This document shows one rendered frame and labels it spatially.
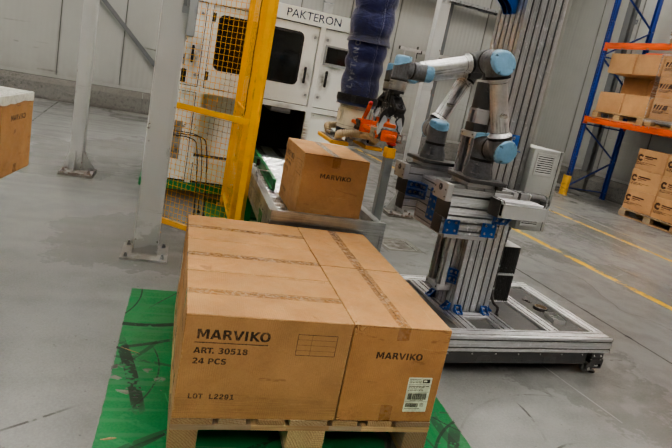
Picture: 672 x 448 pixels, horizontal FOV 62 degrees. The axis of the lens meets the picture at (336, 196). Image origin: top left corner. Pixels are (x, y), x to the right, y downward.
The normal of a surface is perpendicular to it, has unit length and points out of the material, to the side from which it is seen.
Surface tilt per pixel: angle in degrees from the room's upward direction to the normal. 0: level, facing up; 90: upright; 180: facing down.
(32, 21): 90
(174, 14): 90
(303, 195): 90
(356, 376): 90
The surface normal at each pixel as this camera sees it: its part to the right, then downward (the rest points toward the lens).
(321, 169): 0.24, 0.25
